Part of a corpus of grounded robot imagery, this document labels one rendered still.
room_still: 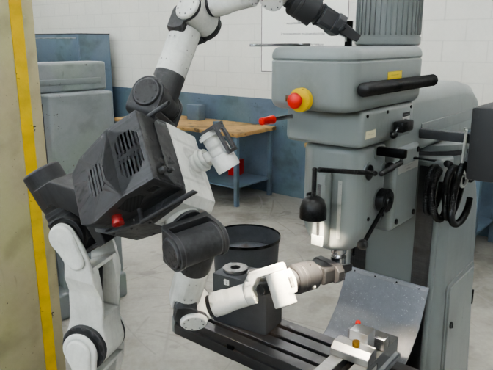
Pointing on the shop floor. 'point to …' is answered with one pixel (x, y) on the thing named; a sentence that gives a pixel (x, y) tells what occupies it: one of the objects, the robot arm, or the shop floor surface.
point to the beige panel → (24, 207)
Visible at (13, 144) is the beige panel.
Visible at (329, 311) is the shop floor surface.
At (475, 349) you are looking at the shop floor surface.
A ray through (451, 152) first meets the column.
